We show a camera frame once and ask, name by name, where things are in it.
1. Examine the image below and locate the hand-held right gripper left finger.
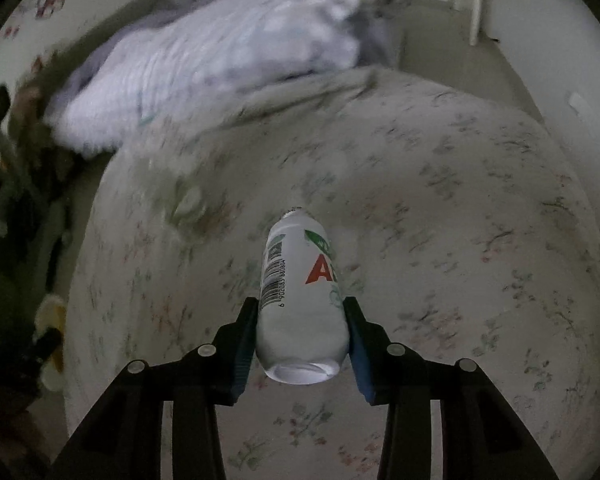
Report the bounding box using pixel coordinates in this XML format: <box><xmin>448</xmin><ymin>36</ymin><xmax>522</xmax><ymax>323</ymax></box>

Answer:
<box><xmin>50</xmin><ymin>296</ymin><xmax>260</xmax><ymax>480</ymax></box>

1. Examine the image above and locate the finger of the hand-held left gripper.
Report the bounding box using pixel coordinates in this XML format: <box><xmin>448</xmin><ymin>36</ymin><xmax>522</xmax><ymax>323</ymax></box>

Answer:
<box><xmin>30</xmin><ymin>330</ymin><xmax>63</xmax><ymax>362</ymax></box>

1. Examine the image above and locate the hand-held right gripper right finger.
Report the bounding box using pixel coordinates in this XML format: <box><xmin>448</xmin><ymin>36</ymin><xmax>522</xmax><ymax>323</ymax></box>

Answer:
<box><xmin>342</xmin><ymin>296</ymin><xmax>561</xmax><ymax>480</ymax></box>

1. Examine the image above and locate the yellow and white paper cup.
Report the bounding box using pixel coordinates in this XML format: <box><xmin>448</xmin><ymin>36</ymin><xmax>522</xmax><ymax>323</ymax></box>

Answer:
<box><xmin>34</xmin><ymin>294</ymin><xmax>68</xmax><ymax>392</ymax></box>

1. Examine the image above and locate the small white plastic bottle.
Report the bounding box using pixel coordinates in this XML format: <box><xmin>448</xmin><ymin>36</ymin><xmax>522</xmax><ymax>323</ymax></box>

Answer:
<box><xmin>255</xmin><ymin>206</ymin><xmax>351</xmax><ymax>386</ymax></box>

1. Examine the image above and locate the floral bed sheet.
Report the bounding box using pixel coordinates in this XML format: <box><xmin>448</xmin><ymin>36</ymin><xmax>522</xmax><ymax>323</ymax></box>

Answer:
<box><xmin>62</xmin><ymin>67</ymin><xmax>600</xmax><ymax>480</ymax></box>

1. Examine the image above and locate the brown plush toy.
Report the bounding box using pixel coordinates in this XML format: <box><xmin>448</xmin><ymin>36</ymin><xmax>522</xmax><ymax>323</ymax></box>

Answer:
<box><xmin>10</xmin><ymin>75</ymin><xmax>56</xmax><ymax>126</ymax></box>

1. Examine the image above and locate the purple plaid pillow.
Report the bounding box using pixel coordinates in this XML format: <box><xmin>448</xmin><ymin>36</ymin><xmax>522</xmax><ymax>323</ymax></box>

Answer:
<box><xmin>45</xmin><ymin>0</ymin><xmax>421</xmax><ymax>161</ymax></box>

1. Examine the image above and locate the white post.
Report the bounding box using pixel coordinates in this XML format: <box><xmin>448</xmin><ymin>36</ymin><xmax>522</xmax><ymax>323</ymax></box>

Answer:
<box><xmin>447</xmin><ymin>0</ymin><xmax>486</xmax><ymax>46</ymax></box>

